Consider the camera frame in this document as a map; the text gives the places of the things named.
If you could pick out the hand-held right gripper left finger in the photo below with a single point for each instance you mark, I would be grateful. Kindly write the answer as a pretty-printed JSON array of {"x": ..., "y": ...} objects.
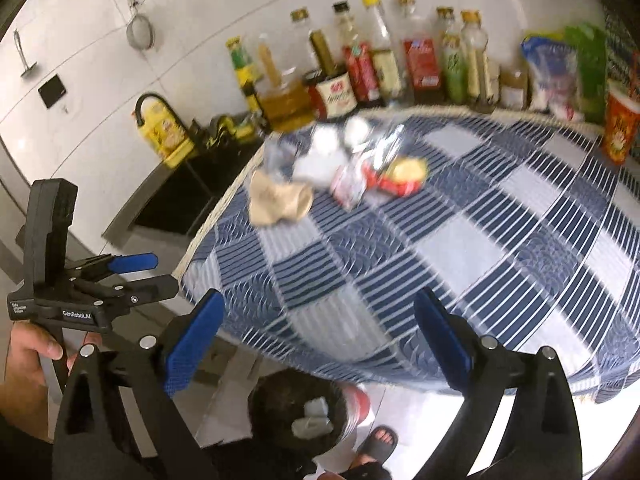
[{"x": 195, "y": 340}]

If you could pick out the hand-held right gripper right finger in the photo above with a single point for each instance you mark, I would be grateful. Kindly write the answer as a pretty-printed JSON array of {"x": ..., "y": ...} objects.
[{"x": 442, "y": 340}]

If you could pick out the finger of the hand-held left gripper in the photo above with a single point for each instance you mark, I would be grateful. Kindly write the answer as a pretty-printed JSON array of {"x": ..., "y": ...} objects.
[
  {"x": 160, "y": 287},
  {"x": 132, "y": 263}
]

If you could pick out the black trash bin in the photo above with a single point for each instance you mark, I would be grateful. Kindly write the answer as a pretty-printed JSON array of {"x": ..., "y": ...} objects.
[{"x": 272, "y": 400}]

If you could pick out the brown paper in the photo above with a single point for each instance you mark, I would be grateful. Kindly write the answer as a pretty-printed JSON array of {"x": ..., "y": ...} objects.
[{"x": 275, "y": 200}]

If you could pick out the red yellow snack wrapper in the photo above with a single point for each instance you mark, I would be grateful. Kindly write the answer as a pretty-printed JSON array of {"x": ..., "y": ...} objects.
[{"x": 405, "y": 170}]

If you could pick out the clear plastic bag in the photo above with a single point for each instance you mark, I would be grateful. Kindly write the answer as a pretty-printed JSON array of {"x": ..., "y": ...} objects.
[{"x": 277, "y": 155}]

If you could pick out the white tissue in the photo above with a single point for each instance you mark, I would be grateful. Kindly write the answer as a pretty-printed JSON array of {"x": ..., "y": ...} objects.
[{"x": 315, "y": 170}]

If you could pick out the person's left forearm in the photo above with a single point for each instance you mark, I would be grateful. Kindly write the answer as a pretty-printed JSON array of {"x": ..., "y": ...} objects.
[{"x": 20, "y": 400}]

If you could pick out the person's left hand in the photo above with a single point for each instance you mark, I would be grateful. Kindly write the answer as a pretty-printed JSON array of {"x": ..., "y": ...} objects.
[{"x": 27, "y": 355}]

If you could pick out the black sink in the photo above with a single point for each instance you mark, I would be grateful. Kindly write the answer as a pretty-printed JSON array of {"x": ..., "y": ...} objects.
[{"x": 200, "y": 190}]

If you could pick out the blue checked tablecloth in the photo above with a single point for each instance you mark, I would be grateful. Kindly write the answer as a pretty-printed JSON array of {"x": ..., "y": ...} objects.
[{"x": 450, "y": 240}]

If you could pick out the red white container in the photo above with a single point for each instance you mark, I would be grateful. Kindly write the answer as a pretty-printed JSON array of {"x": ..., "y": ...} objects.
[{"x": 359, "y": 405}]

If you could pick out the black sandal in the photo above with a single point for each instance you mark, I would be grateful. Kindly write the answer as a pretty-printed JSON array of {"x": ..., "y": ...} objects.
[
  {"x": 372, "y": 452},
  {"x": 365, "y": 472}
]

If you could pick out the yellow oil jug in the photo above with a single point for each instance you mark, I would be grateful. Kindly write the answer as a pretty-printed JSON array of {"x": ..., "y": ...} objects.
[{"x": 162, "y": 132}]

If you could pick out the small white tissue wad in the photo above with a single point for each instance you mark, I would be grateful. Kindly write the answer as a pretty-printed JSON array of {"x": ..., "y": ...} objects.
[{"x": 312, "y": 417}]

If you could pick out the black faucet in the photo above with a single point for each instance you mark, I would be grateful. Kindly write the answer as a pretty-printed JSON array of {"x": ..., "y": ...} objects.
[{"x": 152, "y": 95}]

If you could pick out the yellow green sponge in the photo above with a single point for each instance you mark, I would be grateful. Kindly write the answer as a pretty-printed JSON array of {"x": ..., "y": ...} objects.
[{"x": 242, "y": 130}]

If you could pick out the glass oil jug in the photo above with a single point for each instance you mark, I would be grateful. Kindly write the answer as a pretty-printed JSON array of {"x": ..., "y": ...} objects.
[{"x": 285, "y": 102}]

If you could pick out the crumpled white paper ball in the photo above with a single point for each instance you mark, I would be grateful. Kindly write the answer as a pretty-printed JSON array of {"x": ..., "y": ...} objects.
[
  {"x": 325, "y": 137},
  {"x": 357, "y": 132}
]

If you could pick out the metal strainer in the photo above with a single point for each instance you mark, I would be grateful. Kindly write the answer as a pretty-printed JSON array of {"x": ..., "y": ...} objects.
[{"x": 140, "y": 32}]

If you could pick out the dark sauce bottle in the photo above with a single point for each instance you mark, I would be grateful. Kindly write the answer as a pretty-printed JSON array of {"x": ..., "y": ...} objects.
[{"x": 335, "y": 95}]

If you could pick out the small brown jar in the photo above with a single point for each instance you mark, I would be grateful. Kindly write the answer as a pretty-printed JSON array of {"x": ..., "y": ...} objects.
[{"x": 512, "y": 87}]

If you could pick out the gold cap green label bottle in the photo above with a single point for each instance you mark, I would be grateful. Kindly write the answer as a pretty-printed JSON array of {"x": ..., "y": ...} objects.
[{"x": 452, "y": 65}]

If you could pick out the gold cap pale bottle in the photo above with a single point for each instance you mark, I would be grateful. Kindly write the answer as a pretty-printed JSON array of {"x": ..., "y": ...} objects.
[{"x": 477, "y": 65}]

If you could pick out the yellow cap cream label bottle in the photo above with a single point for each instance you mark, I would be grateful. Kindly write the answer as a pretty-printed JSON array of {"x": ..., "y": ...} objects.
[{"x": 387, "y": 67}]

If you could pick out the gold cap red label bottle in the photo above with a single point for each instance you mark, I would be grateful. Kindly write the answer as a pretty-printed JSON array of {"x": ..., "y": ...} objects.
[{"x": 422, "y": 62}]

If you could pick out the red paper cup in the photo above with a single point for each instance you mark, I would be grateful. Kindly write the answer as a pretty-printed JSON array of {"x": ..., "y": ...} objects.
[{"x": 620, "y": 125}]

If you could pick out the black cap red label bottle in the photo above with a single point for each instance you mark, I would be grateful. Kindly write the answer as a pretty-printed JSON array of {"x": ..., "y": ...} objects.
[{"x": 360, "y": 72}]

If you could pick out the clear bottle gold cap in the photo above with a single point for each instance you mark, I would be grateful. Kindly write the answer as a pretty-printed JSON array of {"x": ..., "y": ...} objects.
[{"x": 300, "y": 35}]

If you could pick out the white blue plastic bag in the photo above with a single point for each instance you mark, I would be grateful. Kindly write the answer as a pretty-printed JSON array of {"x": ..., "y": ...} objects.
[{"x": 550, "y": 72}]

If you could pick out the green plastic bag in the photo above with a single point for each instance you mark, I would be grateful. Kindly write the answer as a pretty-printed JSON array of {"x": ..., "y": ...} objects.
[{"x": 590, "y": 70}]

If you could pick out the black wall socket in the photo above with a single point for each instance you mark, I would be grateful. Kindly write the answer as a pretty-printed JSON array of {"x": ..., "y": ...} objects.
[{"x": 52, "y": 91}]

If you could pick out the metal wall hook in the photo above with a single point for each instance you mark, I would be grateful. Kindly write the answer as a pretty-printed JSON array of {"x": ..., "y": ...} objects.
[{"x": 26, "y": 62}]

